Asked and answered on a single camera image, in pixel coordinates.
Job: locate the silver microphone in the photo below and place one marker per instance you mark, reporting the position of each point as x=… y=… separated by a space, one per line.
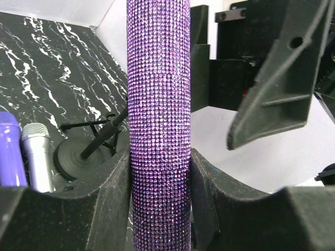
x=35 y=138

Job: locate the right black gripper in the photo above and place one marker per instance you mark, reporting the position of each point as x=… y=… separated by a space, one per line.
x=284 y=70

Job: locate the black tripod stand with ring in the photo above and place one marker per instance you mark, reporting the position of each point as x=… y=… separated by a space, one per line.
x=112 y=144

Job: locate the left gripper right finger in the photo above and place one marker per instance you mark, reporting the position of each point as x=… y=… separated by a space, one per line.
x=230 y=215

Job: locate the black round-base stand left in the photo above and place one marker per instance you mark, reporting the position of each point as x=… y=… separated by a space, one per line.
x=75 y=157

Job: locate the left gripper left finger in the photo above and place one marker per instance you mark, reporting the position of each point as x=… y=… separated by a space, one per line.
x=90 y=213

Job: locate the glitter purple microphone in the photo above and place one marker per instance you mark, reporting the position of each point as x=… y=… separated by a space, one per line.
x=159 y=114

